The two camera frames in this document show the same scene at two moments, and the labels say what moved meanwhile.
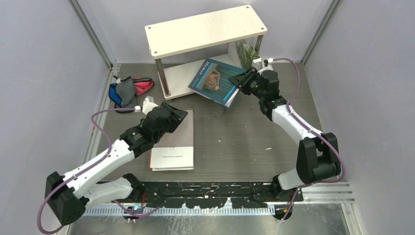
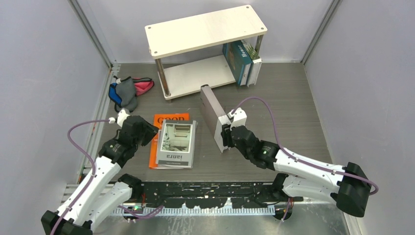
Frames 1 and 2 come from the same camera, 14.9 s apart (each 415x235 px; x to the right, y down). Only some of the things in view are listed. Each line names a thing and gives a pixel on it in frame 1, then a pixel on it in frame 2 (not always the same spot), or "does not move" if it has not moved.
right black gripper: [243, 78] to [225, 134]
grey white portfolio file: [174, 151] to [214, 115]
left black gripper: [179, 114] to [149, 129]
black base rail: [214, 195] does not move
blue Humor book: [212, 81] to [239, 60]
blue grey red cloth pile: [123, 93] does not move
